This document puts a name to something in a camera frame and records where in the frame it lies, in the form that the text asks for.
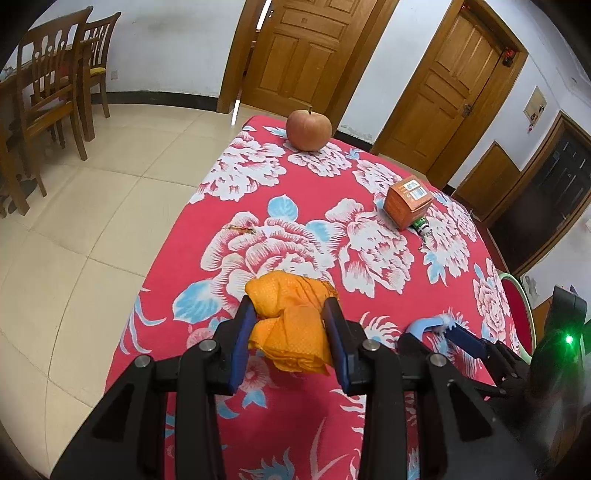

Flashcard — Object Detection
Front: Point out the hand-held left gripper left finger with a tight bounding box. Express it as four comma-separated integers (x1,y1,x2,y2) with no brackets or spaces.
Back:
50,294,259,480

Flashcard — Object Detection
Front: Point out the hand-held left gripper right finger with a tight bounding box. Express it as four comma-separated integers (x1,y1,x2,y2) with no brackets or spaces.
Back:
321,297,537,480

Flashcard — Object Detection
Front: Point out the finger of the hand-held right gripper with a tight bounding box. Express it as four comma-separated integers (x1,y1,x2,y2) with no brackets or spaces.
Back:
444,323,523,376
397,332,509,401

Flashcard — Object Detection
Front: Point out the blue plastic hook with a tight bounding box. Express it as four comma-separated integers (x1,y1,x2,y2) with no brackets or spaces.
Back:
406,313,463,341

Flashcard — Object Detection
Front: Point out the orange mesh cloth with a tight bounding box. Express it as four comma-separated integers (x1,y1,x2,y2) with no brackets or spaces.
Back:
245,270,342,377

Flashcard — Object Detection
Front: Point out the red basin with green rim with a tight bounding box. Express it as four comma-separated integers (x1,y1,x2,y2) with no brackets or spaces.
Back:
497,272,537,359

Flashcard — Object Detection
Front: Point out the red floral blanket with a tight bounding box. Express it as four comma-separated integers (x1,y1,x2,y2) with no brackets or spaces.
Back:
105,115,539,480

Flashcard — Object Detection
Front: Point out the orange cardboard box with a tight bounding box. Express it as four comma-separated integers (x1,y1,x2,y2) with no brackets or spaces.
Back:
383,177,435,232

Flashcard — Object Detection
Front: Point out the small wooden hatch door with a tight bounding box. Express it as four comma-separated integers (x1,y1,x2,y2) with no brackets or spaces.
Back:
454,141,523,221

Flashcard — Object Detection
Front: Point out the red apple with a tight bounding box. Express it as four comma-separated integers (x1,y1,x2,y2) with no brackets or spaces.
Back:
286,106,332,152

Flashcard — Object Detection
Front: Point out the wooden panel door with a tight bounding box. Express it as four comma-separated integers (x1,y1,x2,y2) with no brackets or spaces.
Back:
216,0,400,133
371,0,530,191

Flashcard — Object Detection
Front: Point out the wooden dining table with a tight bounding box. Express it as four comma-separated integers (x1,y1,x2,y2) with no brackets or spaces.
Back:
0,69,48,219

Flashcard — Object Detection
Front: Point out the dark doorway with wooden frame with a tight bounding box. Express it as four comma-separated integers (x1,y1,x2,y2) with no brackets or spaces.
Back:
484,110,591,278

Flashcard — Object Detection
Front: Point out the beige wall panel box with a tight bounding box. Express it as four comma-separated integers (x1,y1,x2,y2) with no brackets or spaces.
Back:
523,85,548,128

